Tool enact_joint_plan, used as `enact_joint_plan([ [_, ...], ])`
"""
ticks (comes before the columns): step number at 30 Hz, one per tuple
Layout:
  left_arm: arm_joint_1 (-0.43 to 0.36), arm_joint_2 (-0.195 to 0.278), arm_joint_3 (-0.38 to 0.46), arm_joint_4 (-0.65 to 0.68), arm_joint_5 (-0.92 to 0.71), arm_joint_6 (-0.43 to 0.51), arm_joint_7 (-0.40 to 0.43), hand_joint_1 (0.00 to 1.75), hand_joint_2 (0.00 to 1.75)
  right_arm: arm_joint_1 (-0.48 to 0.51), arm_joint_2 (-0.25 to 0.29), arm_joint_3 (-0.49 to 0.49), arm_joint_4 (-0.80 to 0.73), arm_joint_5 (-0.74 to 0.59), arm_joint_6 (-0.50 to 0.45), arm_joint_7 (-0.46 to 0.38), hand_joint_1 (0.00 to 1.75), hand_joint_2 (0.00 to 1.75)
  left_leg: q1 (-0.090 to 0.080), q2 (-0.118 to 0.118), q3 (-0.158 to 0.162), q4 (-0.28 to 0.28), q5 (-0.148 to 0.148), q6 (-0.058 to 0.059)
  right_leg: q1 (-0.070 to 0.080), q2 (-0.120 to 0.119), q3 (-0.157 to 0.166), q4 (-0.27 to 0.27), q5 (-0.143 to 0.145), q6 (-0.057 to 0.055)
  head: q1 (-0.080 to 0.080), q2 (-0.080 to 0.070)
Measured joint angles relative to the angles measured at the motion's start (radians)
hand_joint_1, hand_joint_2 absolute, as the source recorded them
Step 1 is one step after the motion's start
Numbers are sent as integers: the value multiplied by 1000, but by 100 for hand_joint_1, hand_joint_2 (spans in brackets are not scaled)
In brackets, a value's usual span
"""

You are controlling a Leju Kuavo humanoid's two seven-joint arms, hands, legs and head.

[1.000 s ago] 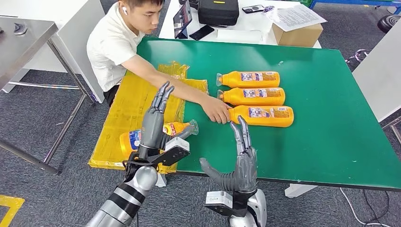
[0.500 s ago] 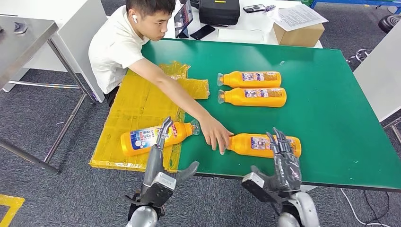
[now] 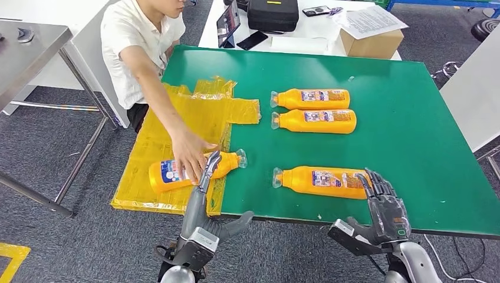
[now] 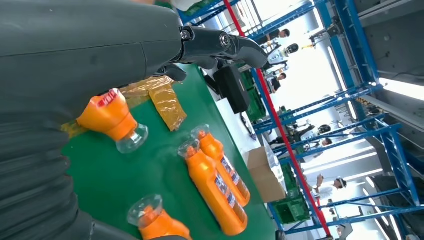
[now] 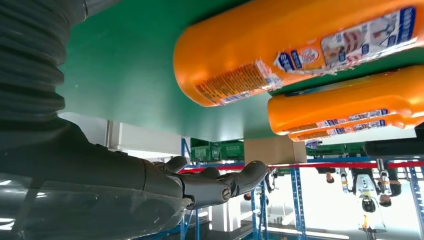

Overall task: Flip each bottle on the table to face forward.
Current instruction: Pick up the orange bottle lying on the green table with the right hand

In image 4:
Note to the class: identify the blue metal rack frame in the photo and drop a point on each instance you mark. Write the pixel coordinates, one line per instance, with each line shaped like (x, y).
(399, 162)

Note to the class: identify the red vertical post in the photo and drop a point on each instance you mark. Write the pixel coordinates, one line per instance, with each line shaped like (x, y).
(277, 116)

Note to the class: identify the background person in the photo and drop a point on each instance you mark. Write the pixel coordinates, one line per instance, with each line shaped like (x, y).
(276, 84)
(328, 191)
(326, 142)
(273, 35)

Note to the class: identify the brown cardboard box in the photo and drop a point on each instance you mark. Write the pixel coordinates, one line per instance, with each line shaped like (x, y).
(265, 182)

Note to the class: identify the green plastic crate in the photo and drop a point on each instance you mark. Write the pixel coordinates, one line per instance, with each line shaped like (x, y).
(256, 106)
(291, 210)

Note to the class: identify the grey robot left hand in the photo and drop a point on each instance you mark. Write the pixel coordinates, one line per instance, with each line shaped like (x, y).
(66, 49)

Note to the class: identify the yellow taped cardboard mat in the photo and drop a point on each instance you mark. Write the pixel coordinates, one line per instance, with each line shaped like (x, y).
(167, 106)

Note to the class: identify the orange detergent bottle clear cap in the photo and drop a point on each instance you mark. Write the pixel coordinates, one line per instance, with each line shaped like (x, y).
(162, 228)
(205, 185)
(109, 116)
(212, 149)

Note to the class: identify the black carrying case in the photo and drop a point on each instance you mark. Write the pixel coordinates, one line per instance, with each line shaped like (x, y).
(232, 89)

